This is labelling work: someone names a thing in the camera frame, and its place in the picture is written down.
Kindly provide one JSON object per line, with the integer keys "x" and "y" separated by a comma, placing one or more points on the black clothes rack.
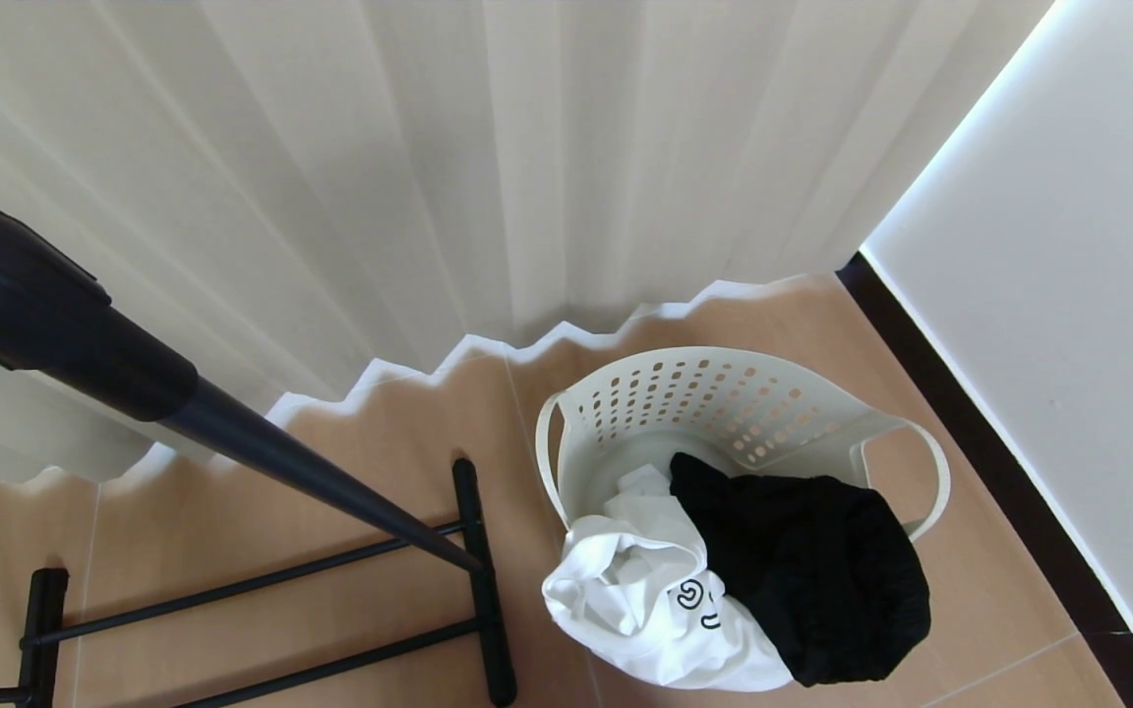
{"x": 85, "y": 334}

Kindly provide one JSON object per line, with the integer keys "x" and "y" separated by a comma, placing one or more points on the black shorts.
{"x": 812, "y": 580}

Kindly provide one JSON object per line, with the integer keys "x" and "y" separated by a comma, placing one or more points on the beige curtain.
{"x": 527, "y": 147}

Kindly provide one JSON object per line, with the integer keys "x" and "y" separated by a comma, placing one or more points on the white laundry basket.
{"x": 606, "y": 462}

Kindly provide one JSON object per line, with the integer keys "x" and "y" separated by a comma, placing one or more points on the white printed garment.
{"x": 645, "y": 610}

